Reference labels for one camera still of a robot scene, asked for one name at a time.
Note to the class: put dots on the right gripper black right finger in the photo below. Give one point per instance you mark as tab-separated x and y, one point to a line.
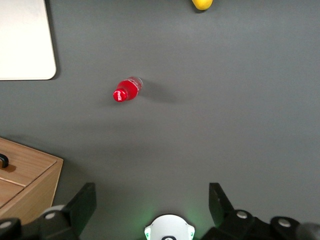
221	207

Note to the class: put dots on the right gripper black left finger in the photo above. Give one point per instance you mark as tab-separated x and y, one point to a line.
80	205

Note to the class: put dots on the wooden drawer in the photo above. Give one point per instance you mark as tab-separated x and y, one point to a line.
27	160
10	192

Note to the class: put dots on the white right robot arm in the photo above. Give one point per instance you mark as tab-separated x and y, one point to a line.
170	227

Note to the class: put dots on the wooden two-drawer cabinet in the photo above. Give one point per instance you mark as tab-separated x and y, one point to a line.
37	190

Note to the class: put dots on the red plastic cola bottle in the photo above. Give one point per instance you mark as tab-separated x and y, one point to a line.
126	91

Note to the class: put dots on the beige plastic tray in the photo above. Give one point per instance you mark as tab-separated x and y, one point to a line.
25	37

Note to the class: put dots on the yellow lemon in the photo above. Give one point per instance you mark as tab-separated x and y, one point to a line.
202	3

